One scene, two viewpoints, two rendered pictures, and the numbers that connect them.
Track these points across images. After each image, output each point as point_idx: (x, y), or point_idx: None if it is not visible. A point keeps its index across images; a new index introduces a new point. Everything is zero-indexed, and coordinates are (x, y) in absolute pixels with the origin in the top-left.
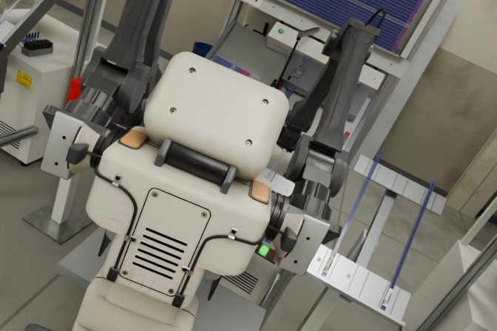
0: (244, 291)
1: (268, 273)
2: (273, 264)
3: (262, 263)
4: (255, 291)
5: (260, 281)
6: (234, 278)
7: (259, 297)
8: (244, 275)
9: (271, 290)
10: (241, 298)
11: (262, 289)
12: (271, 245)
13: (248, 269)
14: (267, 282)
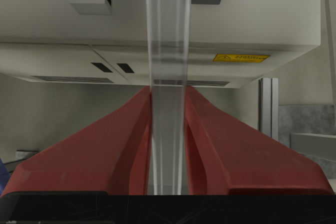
0: (213, 86)
1: (244, 78)
2: (249, 75)
3: (228, 76)
4: (230, 85)
5: (234, 81)
6: (191, 84)
7: (239, 86)
8: (205, 82)
9: (264, 128)
10: None
11: (240, 84)
12: (235, 68)
13: (206, 80)
14: (246, 81)
